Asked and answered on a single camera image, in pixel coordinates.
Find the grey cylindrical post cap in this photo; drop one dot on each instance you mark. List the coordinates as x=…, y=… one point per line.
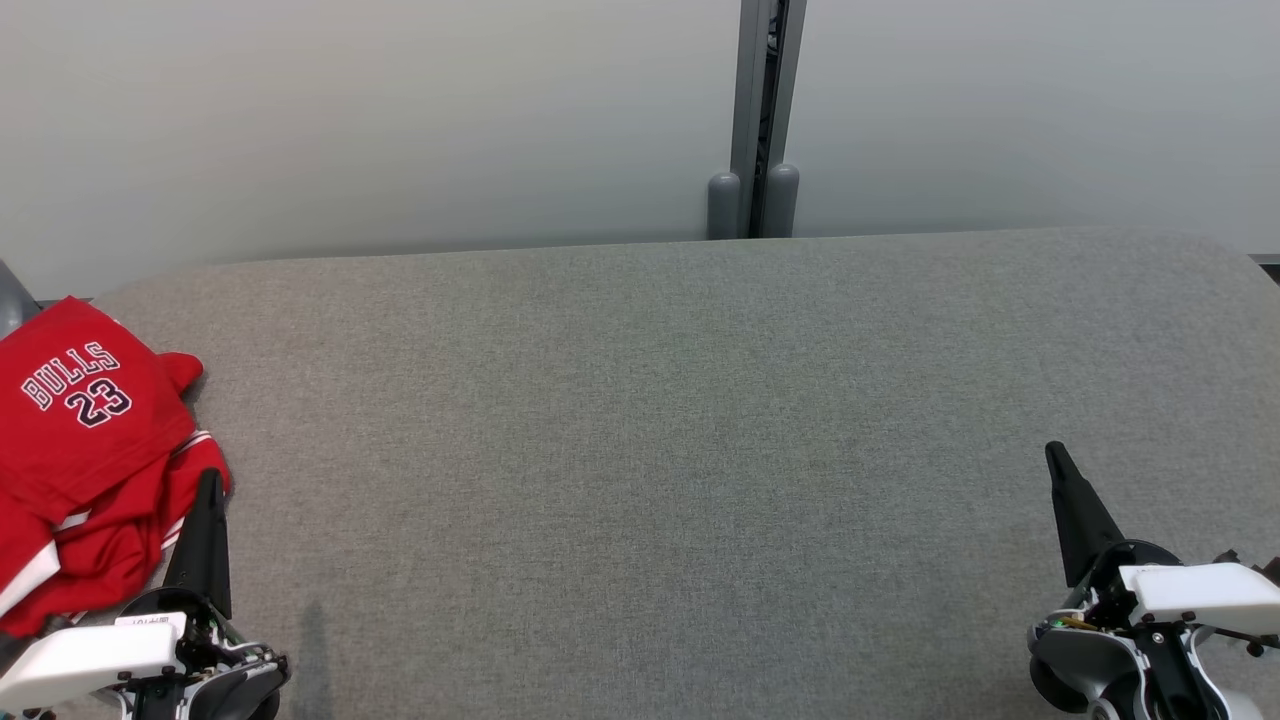
x=783, y=200
x=723, y=205

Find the red basketball shorts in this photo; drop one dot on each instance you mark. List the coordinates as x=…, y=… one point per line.
x=90, y=440

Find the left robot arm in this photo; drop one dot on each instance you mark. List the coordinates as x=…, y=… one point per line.
x=230, y=690

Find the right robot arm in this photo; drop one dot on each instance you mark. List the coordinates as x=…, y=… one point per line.
x=1075, y=660

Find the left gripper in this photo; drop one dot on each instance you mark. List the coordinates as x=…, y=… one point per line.
x=90, y=660

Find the grey metal partition post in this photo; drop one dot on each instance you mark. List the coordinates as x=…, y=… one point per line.
x=748, y=80

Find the red basketball jersey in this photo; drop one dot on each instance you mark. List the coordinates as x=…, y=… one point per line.
x=110, y=560

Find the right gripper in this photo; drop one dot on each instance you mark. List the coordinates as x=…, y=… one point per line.
x=1200, y=595

